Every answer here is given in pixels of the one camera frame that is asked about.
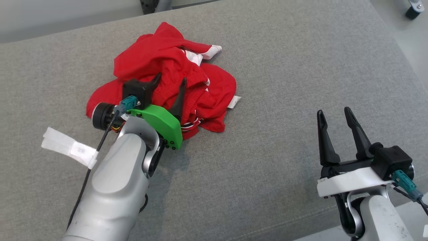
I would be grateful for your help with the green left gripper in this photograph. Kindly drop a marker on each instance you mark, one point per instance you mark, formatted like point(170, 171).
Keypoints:
point(160, 125)

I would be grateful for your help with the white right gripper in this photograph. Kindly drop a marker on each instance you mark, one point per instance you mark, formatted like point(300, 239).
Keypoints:
point(347, 182)

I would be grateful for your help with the red mesh basketball shorts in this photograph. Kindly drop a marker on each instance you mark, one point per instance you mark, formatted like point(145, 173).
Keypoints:
point(167, 97)

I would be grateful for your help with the red Bulls 23 jersey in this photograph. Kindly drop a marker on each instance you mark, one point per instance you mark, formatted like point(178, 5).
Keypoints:
point(150, 47)

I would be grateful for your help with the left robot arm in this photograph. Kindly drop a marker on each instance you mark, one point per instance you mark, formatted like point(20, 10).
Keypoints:
point(113, 187)

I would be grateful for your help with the grey fabric sofa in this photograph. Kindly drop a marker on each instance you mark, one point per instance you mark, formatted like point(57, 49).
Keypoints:
point(284, 67)

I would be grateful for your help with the black caster wheel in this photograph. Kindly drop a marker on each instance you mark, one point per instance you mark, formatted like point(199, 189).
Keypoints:
point(413, 12)

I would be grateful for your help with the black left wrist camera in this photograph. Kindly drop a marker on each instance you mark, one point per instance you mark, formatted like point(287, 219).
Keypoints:
point(135, 90)

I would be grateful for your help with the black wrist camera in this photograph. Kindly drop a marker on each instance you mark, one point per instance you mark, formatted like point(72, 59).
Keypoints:
point(391, 160)
point(135, 90)

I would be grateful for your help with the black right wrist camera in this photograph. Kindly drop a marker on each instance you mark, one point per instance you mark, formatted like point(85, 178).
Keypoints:
point(391, 160)

